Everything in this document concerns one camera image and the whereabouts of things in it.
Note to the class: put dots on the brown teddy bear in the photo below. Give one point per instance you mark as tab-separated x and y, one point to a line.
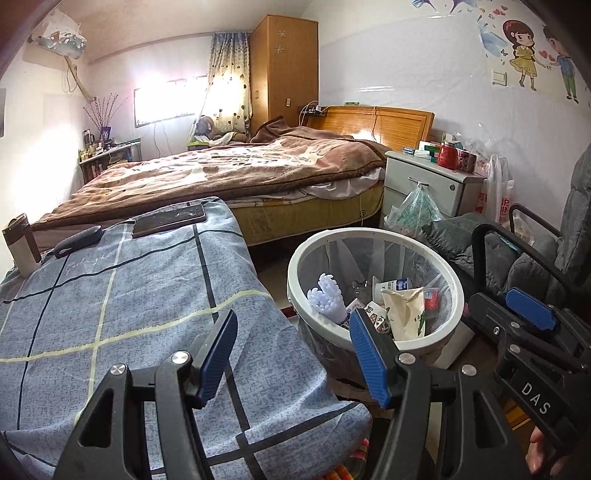
205	129

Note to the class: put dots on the black glasses case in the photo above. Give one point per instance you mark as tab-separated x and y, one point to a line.
78	240

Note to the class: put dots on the wooden bed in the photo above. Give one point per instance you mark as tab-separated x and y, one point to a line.
300	217

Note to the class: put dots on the power strip with chargers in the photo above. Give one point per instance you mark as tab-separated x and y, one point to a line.
314	110

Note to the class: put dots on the air conditioner pipe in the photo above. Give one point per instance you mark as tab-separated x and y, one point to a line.
78	81

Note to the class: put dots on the white trash bin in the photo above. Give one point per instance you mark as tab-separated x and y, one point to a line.
318	344

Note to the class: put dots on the green print plastic bag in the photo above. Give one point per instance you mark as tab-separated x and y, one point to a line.
415	210

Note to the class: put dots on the cluttered desk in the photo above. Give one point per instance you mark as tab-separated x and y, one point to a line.
108	159

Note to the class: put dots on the white red plastic bag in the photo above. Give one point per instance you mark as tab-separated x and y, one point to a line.
498	194

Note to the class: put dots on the wooden wardrobe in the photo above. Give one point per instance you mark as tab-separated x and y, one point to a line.
284	74

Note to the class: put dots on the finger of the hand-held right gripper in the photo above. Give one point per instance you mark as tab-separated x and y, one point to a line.
517	330
531	309

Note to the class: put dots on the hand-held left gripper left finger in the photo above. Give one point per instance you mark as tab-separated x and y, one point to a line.
217	355

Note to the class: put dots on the red plaid blanket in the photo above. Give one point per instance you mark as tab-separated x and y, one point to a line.
344	470

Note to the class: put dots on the green white medicine box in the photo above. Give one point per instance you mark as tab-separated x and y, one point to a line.
427	151

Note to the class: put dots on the white wall switch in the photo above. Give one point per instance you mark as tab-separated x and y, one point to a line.
499	77

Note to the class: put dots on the beige brown thermos mug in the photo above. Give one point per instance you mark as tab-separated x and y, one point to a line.
23	249

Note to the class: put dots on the white bed sheet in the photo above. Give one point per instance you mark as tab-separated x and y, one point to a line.
346	184

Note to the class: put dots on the black smartphone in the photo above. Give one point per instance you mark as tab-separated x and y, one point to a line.
168	220

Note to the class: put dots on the white nightstand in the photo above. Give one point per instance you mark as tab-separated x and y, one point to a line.
429	177

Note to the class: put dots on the clear bin liner bag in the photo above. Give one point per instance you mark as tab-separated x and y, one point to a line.
351	258

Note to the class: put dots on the patterned curtain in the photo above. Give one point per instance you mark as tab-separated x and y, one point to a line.
228	83

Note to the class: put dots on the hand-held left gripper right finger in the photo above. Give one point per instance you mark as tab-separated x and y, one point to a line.
369	355

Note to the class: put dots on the covered air conditioner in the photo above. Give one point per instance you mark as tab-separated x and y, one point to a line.
60	39

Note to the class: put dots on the vase with bare branches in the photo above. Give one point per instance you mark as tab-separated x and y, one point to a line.
104	115

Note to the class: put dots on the cartoon wall sticker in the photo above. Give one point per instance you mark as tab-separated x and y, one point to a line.
524	50

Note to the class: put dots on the black chair frame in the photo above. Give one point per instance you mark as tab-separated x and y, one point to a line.
478	258

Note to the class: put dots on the beige paper bag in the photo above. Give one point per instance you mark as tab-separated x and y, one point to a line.
404	314

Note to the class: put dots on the brown blanket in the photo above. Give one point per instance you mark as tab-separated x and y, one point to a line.
207	170

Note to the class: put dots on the red patterned tin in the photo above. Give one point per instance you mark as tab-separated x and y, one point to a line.
466	160

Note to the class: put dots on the clear plastic bottle red label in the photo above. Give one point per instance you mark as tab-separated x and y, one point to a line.
432	302

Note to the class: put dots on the window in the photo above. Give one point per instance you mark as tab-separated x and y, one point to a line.
166	101

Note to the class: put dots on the person's right hand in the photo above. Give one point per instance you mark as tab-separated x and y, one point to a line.
537	450

